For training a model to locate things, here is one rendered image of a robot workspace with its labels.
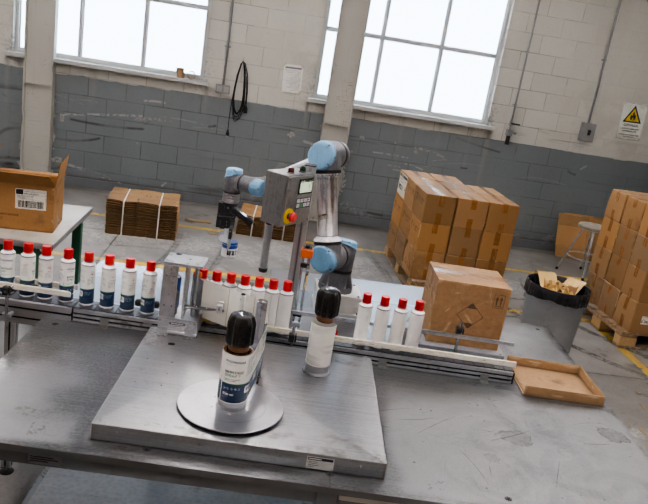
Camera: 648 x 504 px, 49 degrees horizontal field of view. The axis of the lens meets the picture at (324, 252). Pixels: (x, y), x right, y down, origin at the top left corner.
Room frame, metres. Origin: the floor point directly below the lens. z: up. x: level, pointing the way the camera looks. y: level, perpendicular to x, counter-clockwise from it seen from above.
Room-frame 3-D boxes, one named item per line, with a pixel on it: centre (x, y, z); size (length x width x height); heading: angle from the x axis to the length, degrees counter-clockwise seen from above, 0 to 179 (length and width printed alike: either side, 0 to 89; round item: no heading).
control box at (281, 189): (2.53, 0.16, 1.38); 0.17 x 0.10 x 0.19; 148
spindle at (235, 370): (1.84, 0.20, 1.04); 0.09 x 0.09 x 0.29
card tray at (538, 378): (2.49, -0.95, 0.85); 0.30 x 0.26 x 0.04; 93
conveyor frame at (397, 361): (2.45, 0.05, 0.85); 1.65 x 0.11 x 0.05; 93
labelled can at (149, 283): (2.42, 0.61, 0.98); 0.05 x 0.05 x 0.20
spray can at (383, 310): (2.46, -0.25, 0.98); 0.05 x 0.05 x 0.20
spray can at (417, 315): (2.47, -0.38, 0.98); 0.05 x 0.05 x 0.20
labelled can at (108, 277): (2.41, 0.76, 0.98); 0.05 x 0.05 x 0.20
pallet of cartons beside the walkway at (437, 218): (6.37, -1.09, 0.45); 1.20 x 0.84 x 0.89; 8
